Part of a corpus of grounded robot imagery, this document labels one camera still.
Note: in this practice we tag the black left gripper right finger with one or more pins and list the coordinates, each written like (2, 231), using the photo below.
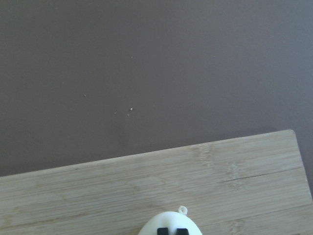
(182, 231)

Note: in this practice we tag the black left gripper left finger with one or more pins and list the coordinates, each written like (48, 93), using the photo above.
(162, 231)

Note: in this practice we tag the white steamed bun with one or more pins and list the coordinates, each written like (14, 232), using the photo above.
(171, 220)

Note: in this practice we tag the bamboo cutting board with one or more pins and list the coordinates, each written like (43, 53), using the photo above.
(252, 185)

